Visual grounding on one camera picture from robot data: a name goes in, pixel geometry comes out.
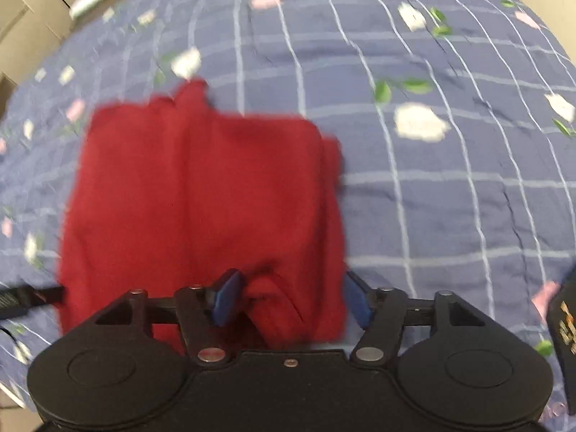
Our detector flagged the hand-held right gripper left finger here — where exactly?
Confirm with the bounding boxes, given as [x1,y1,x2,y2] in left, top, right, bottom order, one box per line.
[94,269,245,366]

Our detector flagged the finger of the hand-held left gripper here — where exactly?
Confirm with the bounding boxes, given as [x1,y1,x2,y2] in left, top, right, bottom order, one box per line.
[0,284,64,321]

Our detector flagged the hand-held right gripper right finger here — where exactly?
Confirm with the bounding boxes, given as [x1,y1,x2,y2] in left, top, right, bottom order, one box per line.
[343,270,487,366]

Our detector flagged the red sweater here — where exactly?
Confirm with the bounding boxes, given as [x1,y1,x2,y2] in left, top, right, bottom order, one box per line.
[56,78,349,352]

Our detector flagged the blue checked floral blanket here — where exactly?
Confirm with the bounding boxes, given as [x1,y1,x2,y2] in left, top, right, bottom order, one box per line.
[0,0,576,419]

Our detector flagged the black printed box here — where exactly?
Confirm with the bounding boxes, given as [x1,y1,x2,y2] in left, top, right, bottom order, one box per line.
[546,267,576,399]

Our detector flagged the beige wardrobe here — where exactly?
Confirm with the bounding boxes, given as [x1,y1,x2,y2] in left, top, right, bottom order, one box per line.
[0,0,122,95]

